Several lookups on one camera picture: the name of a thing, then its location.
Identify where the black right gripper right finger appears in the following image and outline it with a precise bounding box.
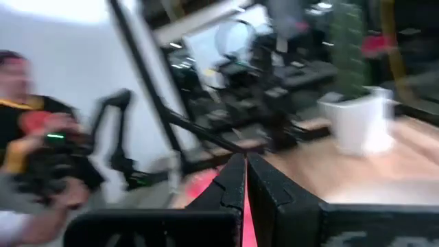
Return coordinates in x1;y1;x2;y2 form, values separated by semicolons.
246;153;439;247

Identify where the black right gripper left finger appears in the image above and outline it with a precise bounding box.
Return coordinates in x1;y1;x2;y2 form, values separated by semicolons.
63;153;247;247

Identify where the pink translucent plate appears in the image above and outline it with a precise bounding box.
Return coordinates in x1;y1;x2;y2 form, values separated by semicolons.
171;158;259;247

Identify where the white square plant pot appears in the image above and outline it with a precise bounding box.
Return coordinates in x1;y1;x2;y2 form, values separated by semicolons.
317;86;396;156

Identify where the black articulated stand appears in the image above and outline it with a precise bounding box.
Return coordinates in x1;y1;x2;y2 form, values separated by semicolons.
89;88;169;191

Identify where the black handheld control device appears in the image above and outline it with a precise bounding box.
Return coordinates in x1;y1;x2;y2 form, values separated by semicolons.
13;130;106;205

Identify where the green cactus plant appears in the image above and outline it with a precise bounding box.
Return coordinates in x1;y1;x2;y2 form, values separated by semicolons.
328;2;370;99

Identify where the red object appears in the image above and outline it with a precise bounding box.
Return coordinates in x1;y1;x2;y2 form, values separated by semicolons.
360;33;396;58

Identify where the person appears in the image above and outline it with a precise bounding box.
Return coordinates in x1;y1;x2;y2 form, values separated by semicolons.
0;49;104;247

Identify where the black metal shelf frame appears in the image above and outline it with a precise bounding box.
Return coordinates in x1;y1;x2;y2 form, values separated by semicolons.
108;0;267;174

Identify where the yellow cable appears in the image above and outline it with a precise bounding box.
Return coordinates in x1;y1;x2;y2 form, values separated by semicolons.
379;0;414;102

